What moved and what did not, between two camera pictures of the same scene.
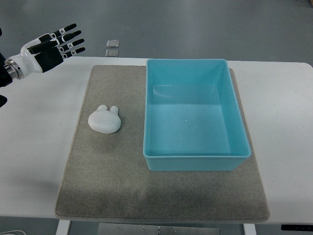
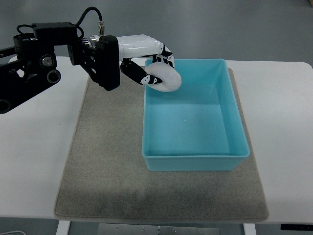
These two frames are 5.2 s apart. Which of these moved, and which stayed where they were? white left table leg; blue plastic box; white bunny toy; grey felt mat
Moved: white bunny toy
Stayed: white left table leg; grey felt mat; blue plastic box
